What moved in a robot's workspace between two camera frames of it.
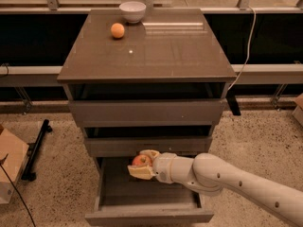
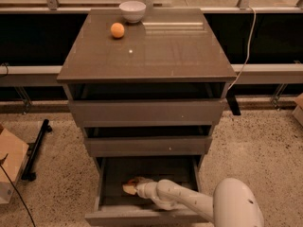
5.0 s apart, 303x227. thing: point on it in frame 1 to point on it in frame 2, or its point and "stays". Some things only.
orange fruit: (117, 30) stays
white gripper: (162, 166) to (142, 189)
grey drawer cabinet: (145, 79) stays
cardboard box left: (16, 152) stays
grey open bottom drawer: (125, 200) stays
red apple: (140, 160) to (133, 182)
